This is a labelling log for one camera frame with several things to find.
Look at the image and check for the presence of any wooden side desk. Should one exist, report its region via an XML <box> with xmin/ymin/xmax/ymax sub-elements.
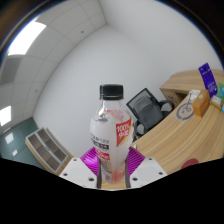
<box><xmin>159</xmin><ymin>68</ymin><xmax>224</xmax><ymax>104</ymax></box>

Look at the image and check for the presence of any ceiling air vent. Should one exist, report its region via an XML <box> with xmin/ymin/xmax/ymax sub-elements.
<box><xmin>0</xmin><ymin>56</ymin><xmax>23</xmax><ymax>86</ymax></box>

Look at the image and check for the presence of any round white grey disc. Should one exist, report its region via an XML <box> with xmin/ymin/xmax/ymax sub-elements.
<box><xmin>175</xmin><ymin>99</ymin><xmax>195</xmax><ymax>120</ymax></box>

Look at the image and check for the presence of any orange cardboard box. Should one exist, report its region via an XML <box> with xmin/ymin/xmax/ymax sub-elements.
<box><xmin>191</xmin><ymin>89</ymin><xmax>211</xmax><ymax>118</ymax></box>

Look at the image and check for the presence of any wooden shelf cabinet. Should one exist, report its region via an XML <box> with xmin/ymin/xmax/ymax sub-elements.
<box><xmin>25</xmin><ymin>127</ymin><xmax>73</xmax><ymax>175</ymax></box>

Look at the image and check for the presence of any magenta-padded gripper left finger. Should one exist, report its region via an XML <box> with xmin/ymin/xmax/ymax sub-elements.
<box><xmin>58</xmin><ymin>146</ymin><xmax>102</xmax><ymax>189</ymax></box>

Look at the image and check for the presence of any small yellow box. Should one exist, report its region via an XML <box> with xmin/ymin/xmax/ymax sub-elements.
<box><xmin>209</xmin><ymin>95</ymin><xmax>224</xmax><ymax>108</ymax></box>

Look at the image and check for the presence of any clear drink bottle black cap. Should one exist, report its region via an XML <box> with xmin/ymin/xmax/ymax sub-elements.
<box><xmin>89</xmin><ymin>84</ymin><xmax>134</xmax><ymax>185</ymax></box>

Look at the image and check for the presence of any black mesh office chair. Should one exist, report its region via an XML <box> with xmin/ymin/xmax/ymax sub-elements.
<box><xmin>125</xmin><ymin>87</ymin><xmax>175</xmax><ymax>139</ymax></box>

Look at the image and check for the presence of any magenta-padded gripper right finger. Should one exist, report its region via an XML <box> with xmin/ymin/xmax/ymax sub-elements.
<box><xmin>124</xmin><ymin>146</ymin><xmax>168</xmax><ymax>189</ymax></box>

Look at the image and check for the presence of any long ceiling light panel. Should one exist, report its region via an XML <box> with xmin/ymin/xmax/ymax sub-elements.
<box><xmin>0</xmin><ymin>105</ymin><xmax>13</xmax><ymax>127</ymax></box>
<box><xmin>7</xmin><ymin>21</ymin><xmax>47</xmax><ymax>57</ymax></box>

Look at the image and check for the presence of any purple standing sign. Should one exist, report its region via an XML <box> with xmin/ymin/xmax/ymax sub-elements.
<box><xmin>198</xmin><ymin>62</ymin><xmax>218</xmax><ymax>99</ymax></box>

